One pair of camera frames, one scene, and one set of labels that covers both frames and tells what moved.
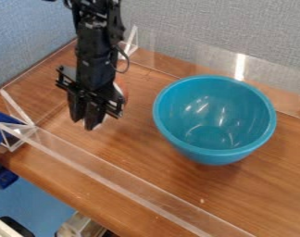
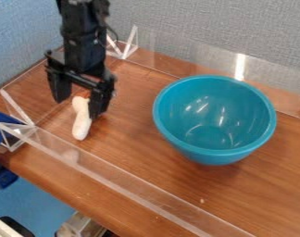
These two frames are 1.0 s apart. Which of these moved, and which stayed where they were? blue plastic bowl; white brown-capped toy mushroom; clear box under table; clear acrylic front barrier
Moved: white brown-capped toy mushroom
Stayed: clear box under table; blue plastic bowl; clear acrylic front barrier
